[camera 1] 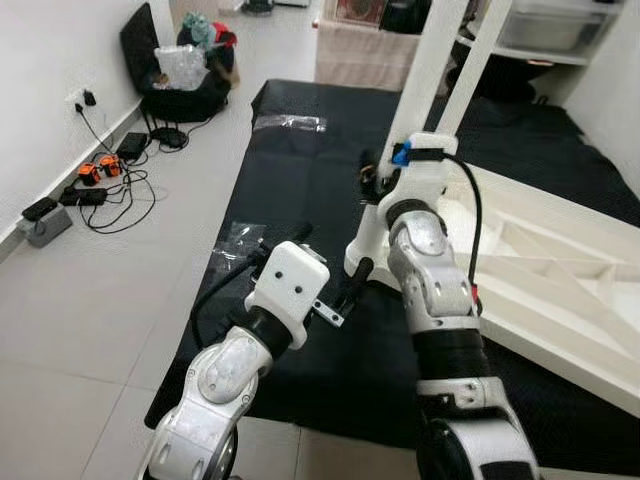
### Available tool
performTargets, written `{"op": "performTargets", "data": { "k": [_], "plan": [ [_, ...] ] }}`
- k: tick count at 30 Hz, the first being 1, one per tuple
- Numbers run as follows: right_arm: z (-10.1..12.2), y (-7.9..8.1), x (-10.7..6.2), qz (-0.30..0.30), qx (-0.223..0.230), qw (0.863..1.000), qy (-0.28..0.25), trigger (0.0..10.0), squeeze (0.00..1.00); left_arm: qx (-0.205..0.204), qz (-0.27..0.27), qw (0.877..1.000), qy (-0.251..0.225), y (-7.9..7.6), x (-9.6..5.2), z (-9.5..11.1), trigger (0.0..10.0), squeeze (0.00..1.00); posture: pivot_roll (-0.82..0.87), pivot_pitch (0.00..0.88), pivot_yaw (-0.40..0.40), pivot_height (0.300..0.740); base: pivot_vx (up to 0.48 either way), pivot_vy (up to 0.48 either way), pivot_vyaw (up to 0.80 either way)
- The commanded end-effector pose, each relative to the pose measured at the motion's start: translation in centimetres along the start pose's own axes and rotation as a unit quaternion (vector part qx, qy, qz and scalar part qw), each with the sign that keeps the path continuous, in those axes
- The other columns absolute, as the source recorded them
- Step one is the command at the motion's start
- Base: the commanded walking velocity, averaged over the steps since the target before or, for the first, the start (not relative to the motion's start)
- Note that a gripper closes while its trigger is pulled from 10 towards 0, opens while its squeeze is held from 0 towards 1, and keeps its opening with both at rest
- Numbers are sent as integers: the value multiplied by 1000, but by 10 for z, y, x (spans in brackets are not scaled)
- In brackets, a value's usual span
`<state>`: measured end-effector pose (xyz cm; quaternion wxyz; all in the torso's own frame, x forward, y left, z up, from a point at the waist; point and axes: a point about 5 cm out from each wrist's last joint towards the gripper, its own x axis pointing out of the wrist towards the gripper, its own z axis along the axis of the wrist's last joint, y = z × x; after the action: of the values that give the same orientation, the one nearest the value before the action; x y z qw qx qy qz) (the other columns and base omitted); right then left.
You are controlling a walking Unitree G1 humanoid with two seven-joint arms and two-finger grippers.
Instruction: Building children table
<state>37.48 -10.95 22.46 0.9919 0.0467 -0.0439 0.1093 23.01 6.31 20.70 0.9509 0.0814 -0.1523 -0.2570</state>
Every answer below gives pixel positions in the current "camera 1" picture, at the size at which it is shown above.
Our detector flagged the white plastic table leg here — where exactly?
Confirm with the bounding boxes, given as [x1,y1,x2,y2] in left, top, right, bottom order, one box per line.
[345,0,472,292]
[437,0,517,138]

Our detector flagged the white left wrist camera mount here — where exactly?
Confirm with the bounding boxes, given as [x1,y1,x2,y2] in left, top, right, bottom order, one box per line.
[245,240,332,352]

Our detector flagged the steel tray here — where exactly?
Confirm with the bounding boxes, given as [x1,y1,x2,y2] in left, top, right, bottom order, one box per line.
[495,0,627,54]

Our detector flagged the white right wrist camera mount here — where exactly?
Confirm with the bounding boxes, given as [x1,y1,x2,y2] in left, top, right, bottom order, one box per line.
[375,132,472,228]

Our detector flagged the beige striped cloth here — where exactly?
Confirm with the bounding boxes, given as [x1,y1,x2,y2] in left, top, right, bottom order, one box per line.
[315,20,427,92]

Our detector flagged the black power strip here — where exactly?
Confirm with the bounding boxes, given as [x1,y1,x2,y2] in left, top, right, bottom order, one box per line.
[58,185,110,207]

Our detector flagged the black floor cable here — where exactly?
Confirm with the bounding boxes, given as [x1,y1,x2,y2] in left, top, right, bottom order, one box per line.
[72,100,159,236]

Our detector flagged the black table cloth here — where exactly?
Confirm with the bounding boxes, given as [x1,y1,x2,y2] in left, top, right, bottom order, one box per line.
[145,80,640,477]

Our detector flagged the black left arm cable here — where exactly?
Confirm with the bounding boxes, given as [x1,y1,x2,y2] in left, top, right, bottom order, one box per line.
[190,245,270,347]

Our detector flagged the black power adapter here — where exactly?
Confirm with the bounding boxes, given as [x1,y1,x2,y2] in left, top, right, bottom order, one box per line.
[115,132,152,162]

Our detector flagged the black kitchen appliance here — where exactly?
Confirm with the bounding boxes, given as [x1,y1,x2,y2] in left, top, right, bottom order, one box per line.
[380,0,432,34]

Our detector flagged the white plastic table top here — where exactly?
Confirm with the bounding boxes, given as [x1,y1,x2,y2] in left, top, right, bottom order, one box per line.
[345,160,640,417]

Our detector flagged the red and teal clothes pile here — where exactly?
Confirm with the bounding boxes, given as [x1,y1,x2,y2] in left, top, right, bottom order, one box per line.
[180,12,240,52]

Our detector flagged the black stand base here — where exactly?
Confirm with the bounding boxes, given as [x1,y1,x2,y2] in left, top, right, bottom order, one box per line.
[148,128,190,150]

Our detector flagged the clear tape cross patch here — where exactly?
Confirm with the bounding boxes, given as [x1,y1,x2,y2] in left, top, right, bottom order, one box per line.
[215,220,270,272]

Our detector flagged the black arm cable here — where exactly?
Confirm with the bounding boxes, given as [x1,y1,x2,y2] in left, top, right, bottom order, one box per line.
[438,148,487,318]
[190,245,270,347]

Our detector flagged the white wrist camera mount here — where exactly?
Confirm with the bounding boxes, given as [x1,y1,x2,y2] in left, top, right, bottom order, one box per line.
[375,132,472,228]
[245,240,332,352]

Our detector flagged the flat clear plastic bag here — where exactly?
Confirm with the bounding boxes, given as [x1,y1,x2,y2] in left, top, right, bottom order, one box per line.
[255,115,329,134]

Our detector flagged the crumpled clear plastic bag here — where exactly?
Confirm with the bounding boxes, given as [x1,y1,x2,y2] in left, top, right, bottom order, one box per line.
[155,45,210,92]

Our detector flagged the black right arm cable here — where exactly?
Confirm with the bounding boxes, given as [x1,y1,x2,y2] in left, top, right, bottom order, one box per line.
[438,148,487,318]

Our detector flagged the orange black battery charger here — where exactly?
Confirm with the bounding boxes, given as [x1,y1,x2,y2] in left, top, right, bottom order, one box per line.
[78,155,124,187]

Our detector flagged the black bag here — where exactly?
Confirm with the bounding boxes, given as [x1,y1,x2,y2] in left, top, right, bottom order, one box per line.
[120,3,237,124]

